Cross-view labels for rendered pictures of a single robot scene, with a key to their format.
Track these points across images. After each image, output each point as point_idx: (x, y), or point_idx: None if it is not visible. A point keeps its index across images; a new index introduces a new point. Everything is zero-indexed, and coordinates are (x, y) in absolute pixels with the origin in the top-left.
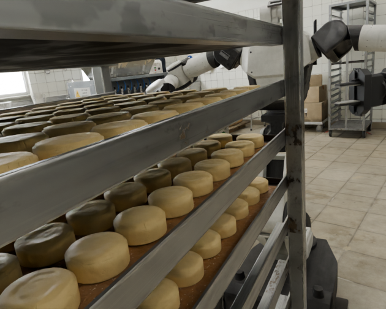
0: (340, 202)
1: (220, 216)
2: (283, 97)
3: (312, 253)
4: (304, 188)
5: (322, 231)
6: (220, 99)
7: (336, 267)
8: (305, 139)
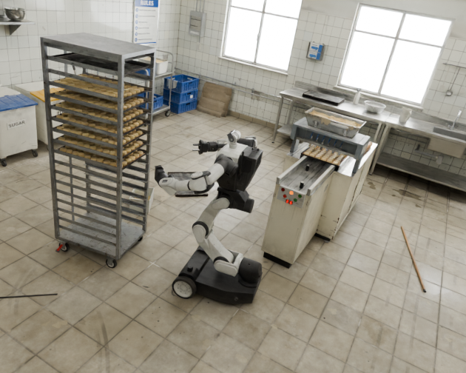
0: (366, 349)
1: (100, 159)
2: None
3: (235, 283)
4: (119, 174)
5: (299, 319)
6: (97, 138)
7: (221, 289)
8: None
